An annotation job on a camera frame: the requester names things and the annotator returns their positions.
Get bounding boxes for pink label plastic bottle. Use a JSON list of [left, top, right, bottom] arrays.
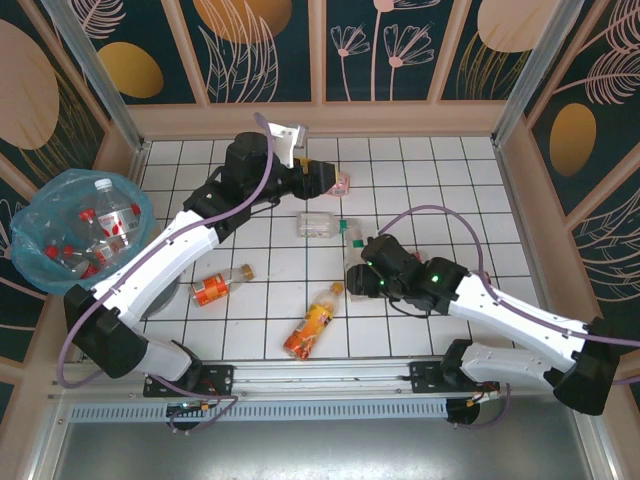
[[323, 168, 350, 198]]

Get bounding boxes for clear bottle with green ring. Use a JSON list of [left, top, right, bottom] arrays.
[[343, 227, 375, 303]]

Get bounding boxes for whitish bottle with green cap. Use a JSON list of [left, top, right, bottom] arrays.
[[295, 210, 350, 239]]

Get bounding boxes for orange juice plastic bottle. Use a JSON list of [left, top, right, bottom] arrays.
[[282, 281, 346, 361]]

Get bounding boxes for orange label clear bottle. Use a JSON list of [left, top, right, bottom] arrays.
[[188, 263, 257, 308]]

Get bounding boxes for grey metal bin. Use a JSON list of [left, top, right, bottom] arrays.
[[142, 277, 180, 320]]

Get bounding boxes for blue plastic bin liner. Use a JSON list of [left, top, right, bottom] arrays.
[[10, 168, 158, 296]]

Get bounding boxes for grey sheet metal base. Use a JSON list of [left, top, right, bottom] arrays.
[[29, 394, 621, 480]]

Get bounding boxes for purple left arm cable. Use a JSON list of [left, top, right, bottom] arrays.
[[57, 112, 247, 436]]

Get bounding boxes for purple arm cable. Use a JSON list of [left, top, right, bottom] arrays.
[[375, 204, 640, 431], [57, 112, 247, 436]]

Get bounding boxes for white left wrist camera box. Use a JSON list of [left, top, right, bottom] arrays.
[[267, 122, 310, 169]]

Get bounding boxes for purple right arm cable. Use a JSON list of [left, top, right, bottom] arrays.
[[375, 204, 640, 431]]

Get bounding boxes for aluminium table edge rail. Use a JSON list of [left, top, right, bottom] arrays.
[[493, 139, 569, 354], [130, 141, 152, 189]]

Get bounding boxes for wall panel with pink flowers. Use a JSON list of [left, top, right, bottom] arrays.
[[324, 0, 436, 104]]

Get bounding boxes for wall panel with orange circle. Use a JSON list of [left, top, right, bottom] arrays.
[[179, 0, 314, 105]]

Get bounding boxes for slotted grey cable duct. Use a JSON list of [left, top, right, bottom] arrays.
[[67, 399, 450, 422]]

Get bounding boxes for wall panel with golden oval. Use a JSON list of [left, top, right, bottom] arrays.
[[59, 0, 199, 106], [524, 0, 640, 221]]

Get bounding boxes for aluminium corner post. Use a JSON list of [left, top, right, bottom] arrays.
[[491, 0, 586, 147], [42, 0, 152, 151]]

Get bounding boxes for wall panel with pink leaves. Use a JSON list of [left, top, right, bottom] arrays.
[[569, 144, 640, 356]]

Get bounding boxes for wall panel with large pale disc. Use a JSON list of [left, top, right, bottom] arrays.
[[0, 17, 111, 169]]

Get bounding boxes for wall panel with pale circle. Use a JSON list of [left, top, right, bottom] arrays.
[[439, 0, 556, 101]]

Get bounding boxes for dark wall panel pink lines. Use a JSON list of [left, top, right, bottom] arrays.
[[0, 164, 51, 361]]

